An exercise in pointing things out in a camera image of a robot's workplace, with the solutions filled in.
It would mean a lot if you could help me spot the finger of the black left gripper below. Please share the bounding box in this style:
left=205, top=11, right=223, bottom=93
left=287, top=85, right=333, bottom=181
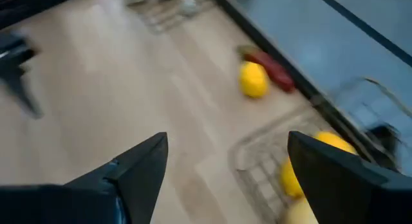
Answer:
left=5, top=72, right=44, bottom=119

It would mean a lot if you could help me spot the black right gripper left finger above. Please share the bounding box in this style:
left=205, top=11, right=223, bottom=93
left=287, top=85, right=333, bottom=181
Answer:
left=0, top=131, right=169, bottom=224

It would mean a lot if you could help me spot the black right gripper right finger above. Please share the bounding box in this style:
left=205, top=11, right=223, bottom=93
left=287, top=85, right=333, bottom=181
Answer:
left=286, top=130, right=412, bottom=224

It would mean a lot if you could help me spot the pale yellow lemon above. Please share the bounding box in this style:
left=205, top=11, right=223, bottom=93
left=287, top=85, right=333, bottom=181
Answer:
left=283, top=197, right=319, bottom=224

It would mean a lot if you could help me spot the dark red chili pepper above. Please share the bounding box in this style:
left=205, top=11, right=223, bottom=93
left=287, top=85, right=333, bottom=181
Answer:
left=237, top=44, right=296, bottom=93

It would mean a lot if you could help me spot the black table clamp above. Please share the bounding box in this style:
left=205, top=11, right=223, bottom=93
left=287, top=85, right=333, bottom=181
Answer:
left=365, top=122, right=402, bottom=170

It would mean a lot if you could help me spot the brown wire basket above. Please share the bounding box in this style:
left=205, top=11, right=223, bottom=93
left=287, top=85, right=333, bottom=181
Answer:
left=227, top=76, right=412, bottom=224
left=124, top=0, right=216, bottom=35

